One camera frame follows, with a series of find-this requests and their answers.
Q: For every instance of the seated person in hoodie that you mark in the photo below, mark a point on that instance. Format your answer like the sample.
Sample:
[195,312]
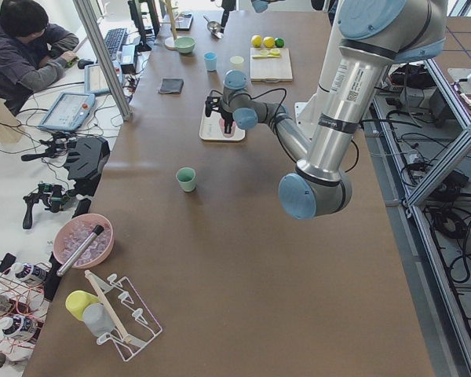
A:
[34,53]

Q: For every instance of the grey folded cloth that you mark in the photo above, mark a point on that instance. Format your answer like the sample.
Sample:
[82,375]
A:
[171,86]

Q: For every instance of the green ceramic bowl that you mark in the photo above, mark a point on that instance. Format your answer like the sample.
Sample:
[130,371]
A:
[184,44]

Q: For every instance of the pale yellow plastic cup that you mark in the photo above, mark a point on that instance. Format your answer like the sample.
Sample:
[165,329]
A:
[237,63]

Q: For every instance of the wooden stand with base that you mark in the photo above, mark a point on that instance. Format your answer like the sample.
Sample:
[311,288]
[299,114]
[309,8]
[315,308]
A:
[170,42]

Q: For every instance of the white wire cup rack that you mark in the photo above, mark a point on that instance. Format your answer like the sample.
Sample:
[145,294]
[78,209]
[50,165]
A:
[134,313]

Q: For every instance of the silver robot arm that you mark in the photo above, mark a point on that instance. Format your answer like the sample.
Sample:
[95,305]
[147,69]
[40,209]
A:
[258,5]
[366,39]

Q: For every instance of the metal cylinder tool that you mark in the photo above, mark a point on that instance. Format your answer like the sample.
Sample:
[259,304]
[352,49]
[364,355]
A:
[97,230]

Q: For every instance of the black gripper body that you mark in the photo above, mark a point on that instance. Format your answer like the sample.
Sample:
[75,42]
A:
[226,116]

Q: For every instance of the yellow plastic knife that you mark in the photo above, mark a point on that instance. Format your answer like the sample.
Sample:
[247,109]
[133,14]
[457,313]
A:
[260,56]

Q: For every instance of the yellow cup on rack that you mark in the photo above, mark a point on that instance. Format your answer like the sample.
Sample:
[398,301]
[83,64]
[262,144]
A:
[77,301]

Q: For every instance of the pink plastic cup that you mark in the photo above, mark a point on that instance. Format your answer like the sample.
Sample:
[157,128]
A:
[234,128]

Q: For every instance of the green lime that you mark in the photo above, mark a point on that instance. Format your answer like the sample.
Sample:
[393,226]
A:
[279,42]

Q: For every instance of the black keyboard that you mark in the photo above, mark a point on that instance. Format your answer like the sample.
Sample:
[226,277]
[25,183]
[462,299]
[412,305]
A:
[114,40]

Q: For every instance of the wooden cutting board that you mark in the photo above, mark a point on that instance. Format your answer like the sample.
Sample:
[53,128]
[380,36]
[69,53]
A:
[271,70]

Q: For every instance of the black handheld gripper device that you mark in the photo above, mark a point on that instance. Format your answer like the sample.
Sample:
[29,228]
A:
[53,196]

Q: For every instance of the blue teach pendant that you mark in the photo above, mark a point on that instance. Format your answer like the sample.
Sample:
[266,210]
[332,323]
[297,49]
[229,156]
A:
[68,112]
[95,81]

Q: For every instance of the whole yellow lemon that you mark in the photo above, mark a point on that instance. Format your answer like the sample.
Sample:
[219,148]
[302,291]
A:
[256,41]

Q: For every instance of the cream rabbit tray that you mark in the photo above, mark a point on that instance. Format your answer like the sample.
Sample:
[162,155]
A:
[209,130]

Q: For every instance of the blue plastic cup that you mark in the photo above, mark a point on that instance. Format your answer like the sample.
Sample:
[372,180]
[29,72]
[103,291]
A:
[210,60]

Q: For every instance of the wooden stick on rack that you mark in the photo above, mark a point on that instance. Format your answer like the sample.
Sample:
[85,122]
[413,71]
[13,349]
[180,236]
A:
[92,278]

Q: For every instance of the grey cup on rack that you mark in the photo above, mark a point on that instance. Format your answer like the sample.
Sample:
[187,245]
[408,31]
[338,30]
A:
[97,319]

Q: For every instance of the aluminium frame post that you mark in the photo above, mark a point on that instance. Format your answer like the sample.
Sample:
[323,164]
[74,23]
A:
[89,22]

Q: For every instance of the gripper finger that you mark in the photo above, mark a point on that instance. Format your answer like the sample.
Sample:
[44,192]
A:
[228,126]
[208,109]

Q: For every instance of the pink bowl of ice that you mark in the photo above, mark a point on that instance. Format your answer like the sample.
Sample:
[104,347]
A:
[72,235]

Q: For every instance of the green plastic cup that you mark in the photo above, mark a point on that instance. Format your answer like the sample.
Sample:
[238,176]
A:
[186,178]

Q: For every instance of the metal scoop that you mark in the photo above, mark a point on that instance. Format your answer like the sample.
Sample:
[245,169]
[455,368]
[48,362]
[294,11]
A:
[213,27]

